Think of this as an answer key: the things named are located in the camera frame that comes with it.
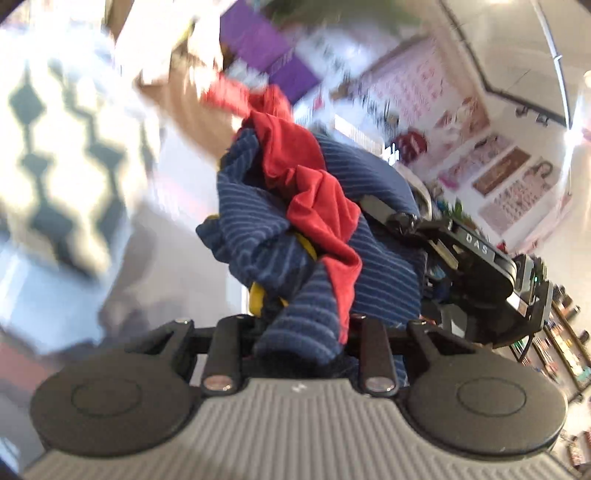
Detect beige massage bed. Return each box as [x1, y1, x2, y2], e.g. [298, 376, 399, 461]
[135, 27, 250, 163]

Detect navy red striped shirt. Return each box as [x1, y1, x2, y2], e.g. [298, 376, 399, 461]
[197, 86, 427, 378]

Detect wall shelves with bottles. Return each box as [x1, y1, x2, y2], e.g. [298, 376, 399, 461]
[530, 257, 591, 471]

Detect white teal patterned blanket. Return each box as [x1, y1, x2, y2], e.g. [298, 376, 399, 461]
[0, 27, 158, 282]

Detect purple drape cloth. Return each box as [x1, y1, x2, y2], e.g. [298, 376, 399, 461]
[221, 1, 321, 105]

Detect red cloth on bed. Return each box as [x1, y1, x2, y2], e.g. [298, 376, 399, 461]
[200, 76, 273, 118]

